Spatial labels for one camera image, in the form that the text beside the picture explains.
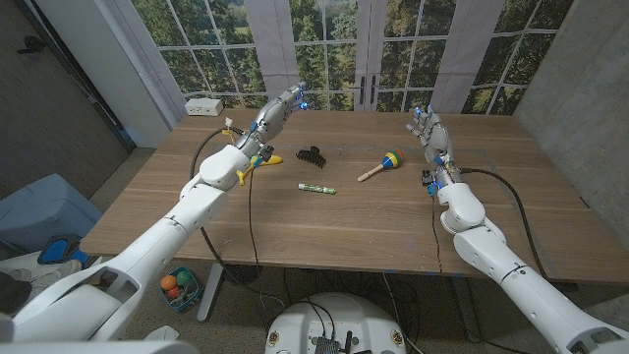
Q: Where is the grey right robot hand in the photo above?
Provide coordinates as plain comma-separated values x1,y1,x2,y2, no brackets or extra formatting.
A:
405,105,463,191

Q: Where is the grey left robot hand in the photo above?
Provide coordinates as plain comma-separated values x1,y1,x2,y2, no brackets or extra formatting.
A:
234,83,309,158

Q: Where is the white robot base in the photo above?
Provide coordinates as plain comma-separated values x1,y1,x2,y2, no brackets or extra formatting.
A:
263,292,408,354

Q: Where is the yellow toy banana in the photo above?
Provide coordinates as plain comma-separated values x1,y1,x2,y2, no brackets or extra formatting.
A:
236,153,284,187

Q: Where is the colourful wooden maraca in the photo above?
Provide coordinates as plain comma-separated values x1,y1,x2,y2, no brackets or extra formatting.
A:
357,148,406,183

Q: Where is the black hair claw clip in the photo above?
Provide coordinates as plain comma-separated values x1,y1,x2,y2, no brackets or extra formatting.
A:
295,146,327,170

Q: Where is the white power box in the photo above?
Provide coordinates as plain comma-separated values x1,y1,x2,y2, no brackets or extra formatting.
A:
184,97,225,117

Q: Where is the printed window backdrop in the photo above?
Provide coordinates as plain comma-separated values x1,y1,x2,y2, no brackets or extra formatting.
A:
105,0,576,117

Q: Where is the black round floor fan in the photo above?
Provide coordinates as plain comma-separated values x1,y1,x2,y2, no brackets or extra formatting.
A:
224,264,264,286

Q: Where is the white table leg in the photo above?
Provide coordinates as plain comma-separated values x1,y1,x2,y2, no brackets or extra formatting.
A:
196,263,226,325

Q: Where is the teal toy basket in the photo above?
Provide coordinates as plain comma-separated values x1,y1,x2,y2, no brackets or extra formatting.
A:
159,266,205,313

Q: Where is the white crumpled cloth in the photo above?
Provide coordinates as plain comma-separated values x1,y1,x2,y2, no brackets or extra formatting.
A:
144,324,181,343

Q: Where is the grey-blue storage bin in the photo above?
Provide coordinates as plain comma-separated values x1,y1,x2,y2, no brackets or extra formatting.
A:
0,172,104,255

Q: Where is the blue black pad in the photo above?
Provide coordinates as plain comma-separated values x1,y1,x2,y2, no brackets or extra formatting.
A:
37,233,99,270

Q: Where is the white sneaker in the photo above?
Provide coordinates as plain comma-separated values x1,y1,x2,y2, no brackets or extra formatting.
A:
7,259,85,296

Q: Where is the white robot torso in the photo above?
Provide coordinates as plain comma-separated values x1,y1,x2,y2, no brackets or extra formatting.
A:
0,340,200,354

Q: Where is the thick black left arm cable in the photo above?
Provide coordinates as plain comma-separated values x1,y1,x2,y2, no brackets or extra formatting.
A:
189,126,286,309

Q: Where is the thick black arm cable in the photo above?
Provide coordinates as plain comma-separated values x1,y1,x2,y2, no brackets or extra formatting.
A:
189,126,286,309
459,167,549,279

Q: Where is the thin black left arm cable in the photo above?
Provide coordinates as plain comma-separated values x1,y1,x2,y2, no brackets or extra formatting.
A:
247,166,261,269

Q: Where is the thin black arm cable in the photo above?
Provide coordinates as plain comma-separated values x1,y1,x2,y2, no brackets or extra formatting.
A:
247,166,261,269
430,195,444,275

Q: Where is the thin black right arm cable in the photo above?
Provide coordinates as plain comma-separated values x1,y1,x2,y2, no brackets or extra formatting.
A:
430,195,444,275

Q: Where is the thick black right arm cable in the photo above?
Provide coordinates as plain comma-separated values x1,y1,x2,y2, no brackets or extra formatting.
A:
459,167,549,279

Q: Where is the black door handle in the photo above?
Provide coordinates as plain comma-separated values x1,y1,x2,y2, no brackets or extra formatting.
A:
17,34,48,55

